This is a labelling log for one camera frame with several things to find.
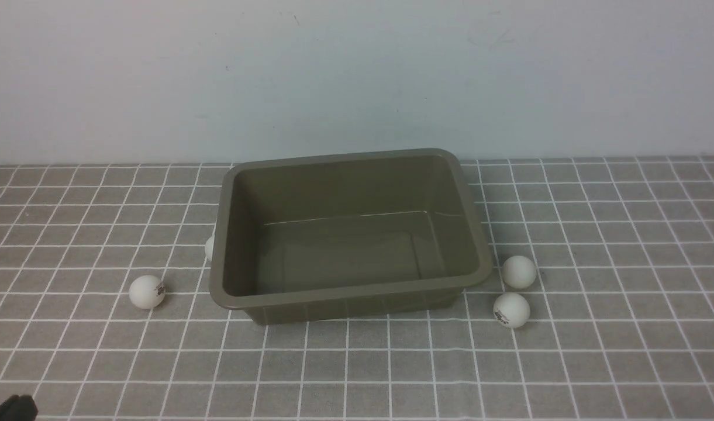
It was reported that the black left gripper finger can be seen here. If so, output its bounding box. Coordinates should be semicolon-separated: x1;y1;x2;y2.
0;395;39;421

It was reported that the white ping-pong ball with logo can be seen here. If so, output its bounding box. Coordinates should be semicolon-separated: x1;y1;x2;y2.
129;275;166;310

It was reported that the white ping-pong ball half hidden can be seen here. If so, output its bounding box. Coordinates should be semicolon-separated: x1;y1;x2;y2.
204;235;215;262

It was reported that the olive green plastic bin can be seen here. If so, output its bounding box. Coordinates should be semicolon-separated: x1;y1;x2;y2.
209;147;495;325

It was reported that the white ping-pong ball printed logo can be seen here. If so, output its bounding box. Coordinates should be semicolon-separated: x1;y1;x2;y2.
493;292;531;329

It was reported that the plain white ping-pong ball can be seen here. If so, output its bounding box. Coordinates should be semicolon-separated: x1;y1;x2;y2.
501;256;538;289

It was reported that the grey white checked tablecloth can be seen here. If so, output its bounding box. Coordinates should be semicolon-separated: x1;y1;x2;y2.
0;156;714;420

